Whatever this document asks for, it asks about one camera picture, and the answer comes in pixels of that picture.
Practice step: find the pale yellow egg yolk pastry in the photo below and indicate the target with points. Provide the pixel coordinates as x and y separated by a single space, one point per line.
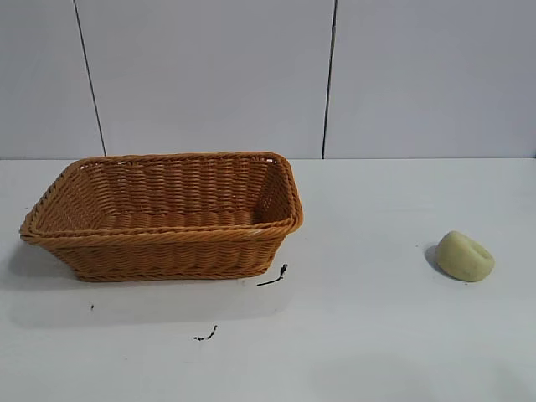
462 256

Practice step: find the brown woven wicker basket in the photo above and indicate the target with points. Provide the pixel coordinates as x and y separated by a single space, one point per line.
159 251

